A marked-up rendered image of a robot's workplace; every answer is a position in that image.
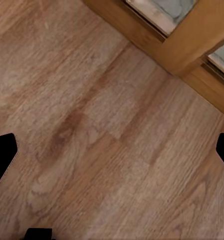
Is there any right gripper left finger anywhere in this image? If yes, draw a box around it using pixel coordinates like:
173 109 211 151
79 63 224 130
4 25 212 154
0 133 17 179

